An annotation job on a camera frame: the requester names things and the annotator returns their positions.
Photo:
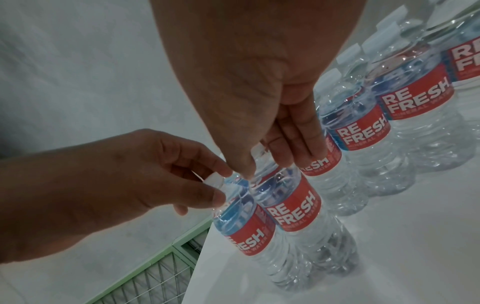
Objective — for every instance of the person's left hand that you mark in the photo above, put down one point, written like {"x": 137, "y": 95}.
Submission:
{"x": 93, "y": 184}

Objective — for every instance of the person's right hand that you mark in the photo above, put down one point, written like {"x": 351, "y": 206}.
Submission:
{"x": 255, "y": 68}

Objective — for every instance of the clear water bottle red label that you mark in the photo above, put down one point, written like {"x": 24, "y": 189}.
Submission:
{"x": 247, "y": 234}
{"x": 296, "y": 210}

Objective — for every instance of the tidy grid of water bottles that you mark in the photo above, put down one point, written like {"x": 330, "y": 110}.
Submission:
{"x": 412, "y": 98}

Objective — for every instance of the green framed mesh fence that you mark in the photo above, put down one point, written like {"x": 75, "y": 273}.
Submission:
{"x": 157, "y": 276}

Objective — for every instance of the white table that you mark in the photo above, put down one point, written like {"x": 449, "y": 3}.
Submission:
{"x": 412, "y": 237}

